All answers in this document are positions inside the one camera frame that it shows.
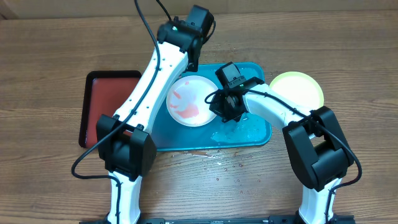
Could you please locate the yellow plate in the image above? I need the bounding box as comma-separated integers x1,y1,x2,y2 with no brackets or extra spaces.
269,72,324,110

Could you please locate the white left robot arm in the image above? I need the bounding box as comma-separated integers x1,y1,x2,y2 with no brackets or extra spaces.
95,19,215,223

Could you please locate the black tray with red water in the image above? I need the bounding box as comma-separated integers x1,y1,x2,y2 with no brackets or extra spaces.
78,70,141,148

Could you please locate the white plate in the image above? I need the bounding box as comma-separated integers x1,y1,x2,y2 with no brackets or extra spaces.
165,75,218,127

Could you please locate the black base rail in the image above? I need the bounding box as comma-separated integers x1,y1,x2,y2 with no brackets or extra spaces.
79,214,356,224

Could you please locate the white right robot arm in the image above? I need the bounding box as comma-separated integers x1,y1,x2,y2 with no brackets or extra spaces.
205,78,355,223

